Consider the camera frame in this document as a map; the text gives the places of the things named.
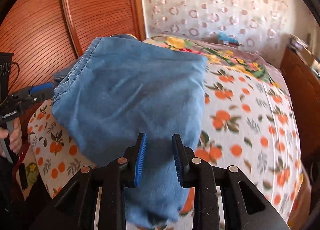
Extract stack of books and papers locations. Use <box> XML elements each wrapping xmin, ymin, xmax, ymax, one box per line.
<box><xmin>289</xmin><ymin>34</ymin><xmax>309</xmax><ymax>51</ymax></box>

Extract cardboard box on cabinet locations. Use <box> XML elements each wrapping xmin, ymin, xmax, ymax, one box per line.
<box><xmin>298</xmin><ymin>47</ymin><xmax>319</xmax><ymax>69</ymax></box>

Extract pink floral blanket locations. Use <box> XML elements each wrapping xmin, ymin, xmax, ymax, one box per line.
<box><xmin>144</xmin><ymin>34</ymin><xmax>287</xmax><ymax>91</ymax></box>

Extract blue denim jeans with patch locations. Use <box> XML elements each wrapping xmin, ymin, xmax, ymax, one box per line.
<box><xmin>52</xmin><ymin>36</ymin><xmax>207</xmax><ymax>229</ymax></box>

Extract cardboard box with blue cloth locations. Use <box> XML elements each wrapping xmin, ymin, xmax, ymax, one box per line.
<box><xmin>217</xmin><ymin>32</ymin><xmax>239</xmax><ymax>46</ymax></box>

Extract wooden sideboard cabinet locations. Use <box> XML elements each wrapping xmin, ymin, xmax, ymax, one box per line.
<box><xmin>280</xmin><ymin>46</ymin><xmax>320</xmax><ymax>166</ymax></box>

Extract sheer curtain with pink circles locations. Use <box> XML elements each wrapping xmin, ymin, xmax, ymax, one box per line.
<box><xmin>138</xmin><ymin>0</ymin><xmax>291</xmax><ymax>68</ymax></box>

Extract orange fruit print bed sheet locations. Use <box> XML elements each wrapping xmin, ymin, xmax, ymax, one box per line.
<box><xmin>25</xmin><ymin>65</ymin><xmax>303</xmax><ymax>220</ymax></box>

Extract folded blue denim jeans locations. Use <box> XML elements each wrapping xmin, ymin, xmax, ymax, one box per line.
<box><xmin>53</xmin><ymin>34</ymin><xmax>138</xmax><ymax>87</ymax></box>

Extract wooden slatted wardrobe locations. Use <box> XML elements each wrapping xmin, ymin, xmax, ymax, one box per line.
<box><xmin>1</xmin><ymin>0</ymin><xmax>146</xmax><ymax>92</ymax></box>

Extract person left hand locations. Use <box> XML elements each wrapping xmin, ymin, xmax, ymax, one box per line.
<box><xmin>0</xmin><ymin>118</ymin><xmax>23</xmax><ymax>154</ymax></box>

